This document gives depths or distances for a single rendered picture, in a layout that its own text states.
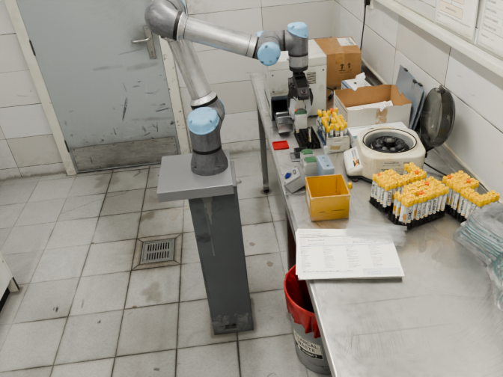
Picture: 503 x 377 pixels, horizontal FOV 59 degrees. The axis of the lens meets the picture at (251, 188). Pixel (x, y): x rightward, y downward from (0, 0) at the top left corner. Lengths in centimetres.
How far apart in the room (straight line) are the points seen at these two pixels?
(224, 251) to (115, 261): 110
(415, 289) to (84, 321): 181
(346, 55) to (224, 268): 133
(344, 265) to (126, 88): 254
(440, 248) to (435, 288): 17
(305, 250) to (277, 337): 97
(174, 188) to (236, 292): 66
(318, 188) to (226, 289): 75
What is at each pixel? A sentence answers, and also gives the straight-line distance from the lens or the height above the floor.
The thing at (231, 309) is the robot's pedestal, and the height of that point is 17.
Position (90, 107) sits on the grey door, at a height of 56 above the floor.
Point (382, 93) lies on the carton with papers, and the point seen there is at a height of 98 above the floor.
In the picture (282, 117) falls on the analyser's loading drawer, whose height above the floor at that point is 94.
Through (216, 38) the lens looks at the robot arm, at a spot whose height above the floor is 143.
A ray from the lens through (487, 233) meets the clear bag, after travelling 146.
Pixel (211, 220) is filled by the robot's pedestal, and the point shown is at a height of 72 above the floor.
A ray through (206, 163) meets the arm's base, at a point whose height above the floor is 97.
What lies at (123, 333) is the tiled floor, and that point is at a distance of 250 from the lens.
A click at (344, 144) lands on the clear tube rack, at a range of 195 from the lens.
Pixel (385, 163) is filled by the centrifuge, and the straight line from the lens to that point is 171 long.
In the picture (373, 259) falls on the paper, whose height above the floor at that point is 89.
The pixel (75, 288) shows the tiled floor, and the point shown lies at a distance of 284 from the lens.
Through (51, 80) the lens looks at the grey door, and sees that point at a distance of 364.
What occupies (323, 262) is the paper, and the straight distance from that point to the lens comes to 138.
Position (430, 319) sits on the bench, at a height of 87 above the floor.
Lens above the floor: 184
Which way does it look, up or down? 34 degrees down
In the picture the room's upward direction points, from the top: 5 degrees counter-clockwise
